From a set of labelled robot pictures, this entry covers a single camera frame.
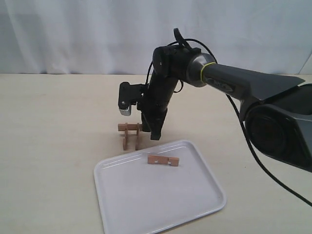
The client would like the white backdrop curtain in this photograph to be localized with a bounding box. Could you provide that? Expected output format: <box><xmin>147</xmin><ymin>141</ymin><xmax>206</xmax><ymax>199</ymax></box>
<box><xmin>0</xmin><ymin>0</ymin><xmax>312</xmax><ymax>75</ymax></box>

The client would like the white plastic tray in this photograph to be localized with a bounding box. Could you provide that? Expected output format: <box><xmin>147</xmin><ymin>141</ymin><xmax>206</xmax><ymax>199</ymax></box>
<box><xmin>94</xmin><ymin>140</ymin><xmax>227</xmax><ymax>234</ymax></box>

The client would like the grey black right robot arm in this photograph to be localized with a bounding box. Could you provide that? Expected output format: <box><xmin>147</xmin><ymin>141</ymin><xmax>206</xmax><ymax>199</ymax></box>
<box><xmin>137</xmin><ymin>45</ymin><xmax>312</xmax><ymax>171</ymax></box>

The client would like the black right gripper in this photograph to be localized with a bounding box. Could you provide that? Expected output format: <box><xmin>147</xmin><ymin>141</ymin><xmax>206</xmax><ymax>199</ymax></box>
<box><xmin>137</xmin><ymin>75</ymin><xmax>178</xmax><ymax>140</ymax></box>

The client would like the notched wooden piece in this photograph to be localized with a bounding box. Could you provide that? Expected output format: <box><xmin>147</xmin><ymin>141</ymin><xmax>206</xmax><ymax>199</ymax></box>
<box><xmin>147</xmin><ymin>155</ymin><xmax>179</xmax><ymax>167</ymax></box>
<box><xmin>135</xmin><ymin>123</ymin><xmax>141</xmax><ymax>151</ymax></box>
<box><xmin>122</xmin><ymin>122</ymin><xmax>128</xmax><ymax>151</ymax></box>
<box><xmin>117</xmin><ymin>123</ymin><xmax>142</xmax><ymax>131</ymax></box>

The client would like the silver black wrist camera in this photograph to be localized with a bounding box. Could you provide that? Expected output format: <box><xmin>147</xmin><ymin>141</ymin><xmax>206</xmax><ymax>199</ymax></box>
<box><xmin>118</xmin><ymin>82</ymin><xmax>147</xmax><ymax>116</ymax></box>

